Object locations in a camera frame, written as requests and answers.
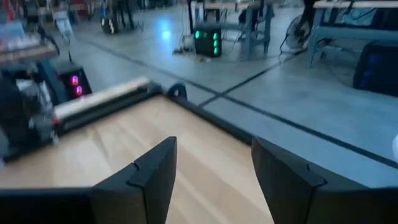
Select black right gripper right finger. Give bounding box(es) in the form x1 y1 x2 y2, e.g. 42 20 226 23
251 136 327 224

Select black corner clamp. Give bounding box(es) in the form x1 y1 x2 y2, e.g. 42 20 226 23
167 82 188 100

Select wooden workbench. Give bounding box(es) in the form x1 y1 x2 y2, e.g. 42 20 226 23
0 30 60 66

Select floor fan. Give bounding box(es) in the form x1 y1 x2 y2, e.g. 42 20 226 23
284 14 313 52

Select black equipment case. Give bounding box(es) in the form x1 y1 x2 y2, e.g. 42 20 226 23
353 42 398 98

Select black computer with green lights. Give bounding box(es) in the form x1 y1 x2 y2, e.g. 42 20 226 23
193 26 223 58

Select grey workbench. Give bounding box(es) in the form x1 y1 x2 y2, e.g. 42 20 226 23
307 0 398 69
188 0 274 60

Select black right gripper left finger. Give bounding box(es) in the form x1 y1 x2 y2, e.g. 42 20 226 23
91 136 178 224

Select black computer with pink lights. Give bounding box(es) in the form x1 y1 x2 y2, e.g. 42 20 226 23
55 62 93 101

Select black table frame rail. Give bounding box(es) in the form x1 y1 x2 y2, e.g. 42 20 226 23
58 82 398 170

